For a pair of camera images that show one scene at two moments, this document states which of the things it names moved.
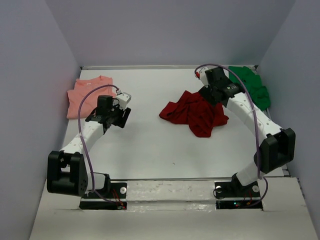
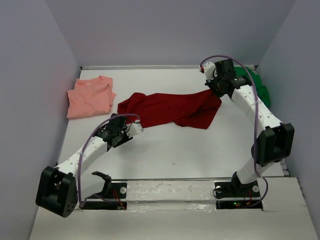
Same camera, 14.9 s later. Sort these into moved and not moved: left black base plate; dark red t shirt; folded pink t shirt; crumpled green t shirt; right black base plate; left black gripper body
Moved: left black gripper body; dark red t shirt
Not moved: crumpled green t shirt; left black base plate; folded pink t shirt; right black base plate
